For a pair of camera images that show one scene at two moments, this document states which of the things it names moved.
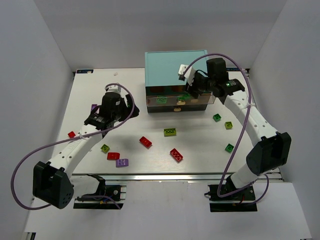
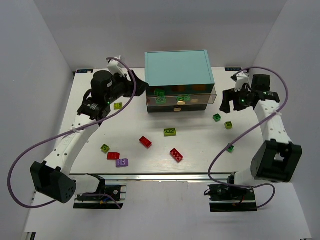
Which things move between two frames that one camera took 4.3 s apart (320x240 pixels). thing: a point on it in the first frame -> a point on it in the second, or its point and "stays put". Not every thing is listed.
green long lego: (185, 97) stays put
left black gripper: (128, 107) -> (130, 83)
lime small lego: (228, 125) stays put
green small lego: (229, 148) stays put
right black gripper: (192, 87) -> (233, 97)
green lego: (161, 100) stays put
